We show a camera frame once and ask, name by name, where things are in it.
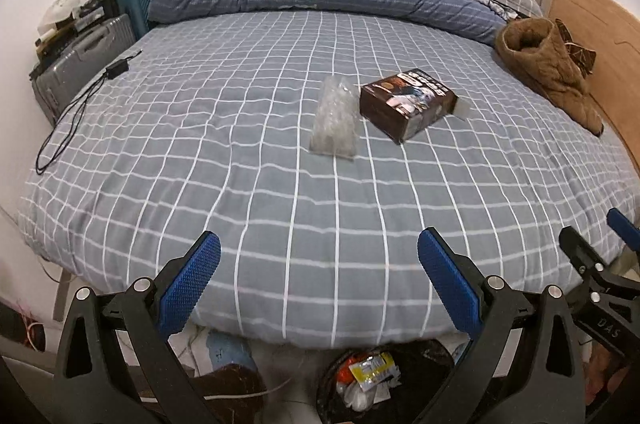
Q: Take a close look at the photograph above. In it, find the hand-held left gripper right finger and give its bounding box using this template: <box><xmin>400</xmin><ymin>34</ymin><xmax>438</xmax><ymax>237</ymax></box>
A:
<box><xmin>417</xmin><ymin>228</ymin><xmax>587</xmax><ymax>424</ymax></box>

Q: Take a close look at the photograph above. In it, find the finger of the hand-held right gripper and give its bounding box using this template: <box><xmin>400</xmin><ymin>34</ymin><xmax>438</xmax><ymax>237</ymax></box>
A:
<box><xmin>606</xmin><ymin>207</ymin><xmax>640</xmax><ymax>252</ymax></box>
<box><xmin>559</xmin><ymin>227</ymin><xmax>617</xmax><ymax>281</ymax></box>

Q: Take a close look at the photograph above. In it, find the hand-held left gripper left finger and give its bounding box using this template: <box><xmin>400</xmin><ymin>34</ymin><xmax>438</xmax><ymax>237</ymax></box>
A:
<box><xmin>52</xmin><ymin>231</ymin><xmax>222</xmax><ymax>424</ymax></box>

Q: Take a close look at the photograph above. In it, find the bin with black liner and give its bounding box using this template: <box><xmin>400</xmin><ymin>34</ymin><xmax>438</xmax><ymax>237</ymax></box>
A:
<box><xmin>316</xmin><ymin>338</ymin><xmax>471</xmax><ymax>424</ymax></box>

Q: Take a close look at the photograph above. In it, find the yellow snack packet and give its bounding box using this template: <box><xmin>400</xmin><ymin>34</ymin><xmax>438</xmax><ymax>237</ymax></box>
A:
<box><xmin>348</xmin><ymin>351</ymin><xmax>401</xmax><ymax>390</ymax></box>

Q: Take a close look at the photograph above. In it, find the red plastic bag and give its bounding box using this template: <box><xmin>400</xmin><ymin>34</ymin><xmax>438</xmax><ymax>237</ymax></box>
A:
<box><xmin>336</xmin><ymin>351</ymin><xmax>361</xmax><ymax>385</ymax></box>

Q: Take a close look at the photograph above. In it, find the clear plastic bag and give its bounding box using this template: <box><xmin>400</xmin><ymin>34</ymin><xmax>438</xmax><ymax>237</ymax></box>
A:
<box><xmin>342</xmin><ymin>379</ymin><xmax>391</xmax><ymax>410</ymax></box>

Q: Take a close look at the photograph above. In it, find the brown plush slipper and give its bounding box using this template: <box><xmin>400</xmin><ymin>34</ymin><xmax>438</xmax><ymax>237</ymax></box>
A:
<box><xmin>192</xmin><ymin>331</ymin><xmax>268</xmax><ymax>424</ymax></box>

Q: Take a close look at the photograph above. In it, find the brown printed box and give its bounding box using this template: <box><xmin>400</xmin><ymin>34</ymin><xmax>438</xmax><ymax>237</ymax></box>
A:
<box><xmin>360</xmin><ymin>69</ymin><xmax>458</xmax><ymax>145</ymax></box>

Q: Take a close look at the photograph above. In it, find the brown quilted jacket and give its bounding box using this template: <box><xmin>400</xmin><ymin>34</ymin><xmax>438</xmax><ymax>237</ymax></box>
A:
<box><xmin>495</xmin><ymin>18</ymin><xmax>605</xmax><ymax>136</ymax></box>

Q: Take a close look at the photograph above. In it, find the wooden headboard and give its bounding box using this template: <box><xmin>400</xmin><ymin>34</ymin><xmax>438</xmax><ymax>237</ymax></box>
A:
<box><xmin>547</xmin><ymin>0</ymin><xmax>640</xmax><ymax>185</ymax></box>

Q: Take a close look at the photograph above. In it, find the clear plastic tray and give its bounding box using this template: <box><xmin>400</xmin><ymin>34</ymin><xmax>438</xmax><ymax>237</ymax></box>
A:
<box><xmin>308</xmin><ymin>76</ymin><xmax>357</xmax><ymax>160</ymax></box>

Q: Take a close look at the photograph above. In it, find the grey hard suitcase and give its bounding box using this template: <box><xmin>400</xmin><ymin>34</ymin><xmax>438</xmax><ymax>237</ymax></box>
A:
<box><xmin>31</xmin><ymin>14</ymin><xmax>137</xmax><ymax>125</ymax></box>

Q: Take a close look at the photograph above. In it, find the teal suitcase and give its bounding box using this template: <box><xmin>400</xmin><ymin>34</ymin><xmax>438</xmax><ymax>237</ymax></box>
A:
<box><xmin>117</xmin><ymin>0</ymin><xmax>156</xmax><ymax>39</ymax></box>

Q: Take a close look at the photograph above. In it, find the white helmet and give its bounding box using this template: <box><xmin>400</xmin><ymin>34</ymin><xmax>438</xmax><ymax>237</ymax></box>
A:
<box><xmin>39</xmin><ymin>0</ymin><xmax>81</xmax><ymax>36</ymax></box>

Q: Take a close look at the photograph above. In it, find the white cable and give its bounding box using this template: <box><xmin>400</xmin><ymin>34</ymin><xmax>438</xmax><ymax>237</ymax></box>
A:
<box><xmin>205</xmin><ymin>376</ymin><xmax>293</xmax><ymax>402</ymax></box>

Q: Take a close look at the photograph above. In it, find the black charger cable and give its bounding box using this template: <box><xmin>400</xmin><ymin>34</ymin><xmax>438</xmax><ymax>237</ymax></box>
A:
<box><xmin>36</xmin><ymin>49</ymin><xmax>143</xmax><ymax>175</ymax></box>

